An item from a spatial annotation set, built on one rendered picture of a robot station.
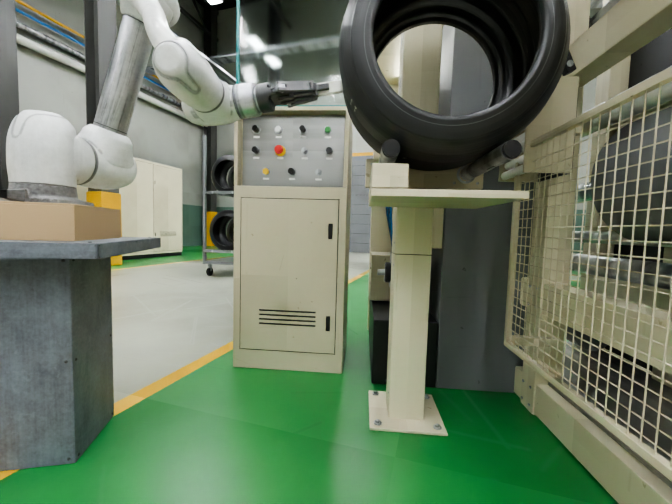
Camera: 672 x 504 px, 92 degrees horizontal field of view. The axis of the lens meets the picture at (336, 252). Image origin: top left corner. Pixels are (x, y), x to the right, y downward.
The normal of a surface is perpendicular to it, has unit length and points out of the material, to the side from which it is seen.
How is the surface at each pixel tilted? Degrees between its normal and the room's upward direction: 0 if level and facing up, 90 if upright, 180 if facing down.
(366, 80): 95
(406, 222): 90
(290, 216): 90
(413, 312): 90
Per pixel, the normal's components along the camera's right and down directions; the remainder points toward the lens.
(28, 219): 0.22, 0.07
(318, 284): -0.08, 0.07
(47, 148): 0.76, 0.04
